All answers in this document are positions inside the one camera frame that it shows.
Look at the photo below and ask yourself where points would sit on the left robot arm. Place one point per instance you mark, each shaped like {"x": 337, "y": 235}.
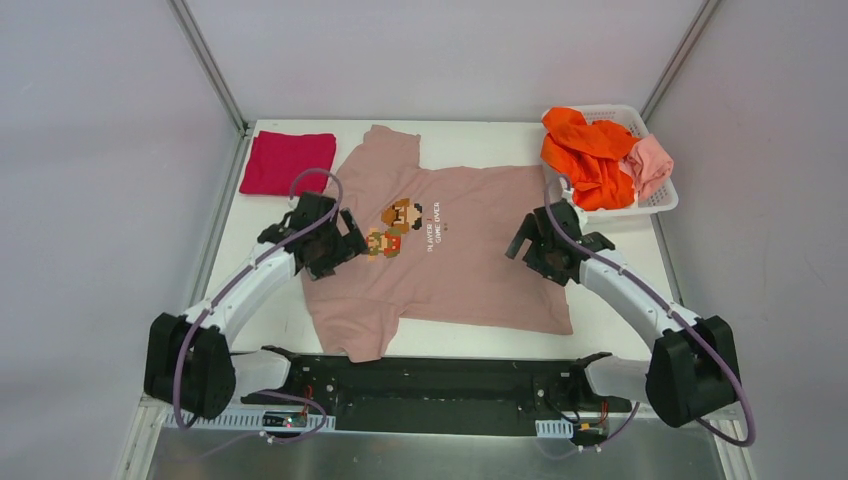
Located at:
{"x": 190, "y": 363}

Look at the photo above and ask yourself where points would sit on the right corner aluminium post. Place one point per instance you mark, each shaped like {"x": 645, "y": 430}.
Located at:
{"x": 699, "y": 24}

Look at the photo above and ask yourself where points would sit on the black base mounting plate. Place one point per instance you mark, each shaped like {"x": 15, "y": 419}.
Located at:
{"x": 496, "y": 397}

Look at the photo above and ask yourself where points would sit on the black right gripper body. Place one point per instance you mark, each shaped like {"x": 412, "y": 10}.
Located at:
{"x": 536, "y": 244}

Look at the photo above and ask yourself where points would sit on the light pink t-shirt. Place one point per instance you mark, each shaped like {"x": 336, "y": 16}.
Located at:
{"x": 649, "y": 165}

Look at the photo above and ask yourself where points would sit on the left corner aluminium post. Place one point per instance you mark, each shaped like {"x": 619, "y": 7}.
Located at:
{"x": 204, "y": 55}

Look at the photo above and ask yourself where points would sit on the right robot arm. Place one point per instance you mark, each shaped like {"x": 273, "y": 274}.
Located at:
{"x": 693, "y": 369}

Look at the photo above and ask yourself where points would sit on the aluminium frame rail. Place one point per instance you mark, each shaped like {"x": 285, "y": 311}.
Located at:
{"x": 424, "y": 438}

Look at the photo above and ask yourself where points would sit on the orange t-shirt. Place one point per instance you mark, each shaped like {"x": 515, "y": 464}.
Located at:
{"x": 589, "y": 154}

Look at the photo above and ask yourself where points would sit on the folded red t-shirt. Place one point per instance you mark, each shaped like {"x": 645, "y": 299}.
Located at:
{"x": 277, "y": 159}

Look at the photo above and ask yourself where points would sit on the beige pink printed t-shirt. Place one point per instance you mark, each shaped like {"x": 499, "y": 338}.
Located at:
{"x": 436, "y": 250}

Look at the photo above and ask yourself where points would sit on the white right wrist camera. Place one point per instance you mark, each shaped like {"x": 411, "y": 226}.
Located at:
{"x": 581, "y": 214}

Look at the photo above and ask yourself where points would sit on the corner aluminium post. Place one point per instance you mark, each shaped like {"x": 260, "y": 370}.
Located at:
{"x": 699, "y": 24}
{"x": 204, "y": 55}

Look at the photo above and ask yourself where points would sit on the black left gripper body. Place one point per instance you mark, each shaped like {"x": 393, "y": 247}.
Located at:
{"x": 337, "y": 245}

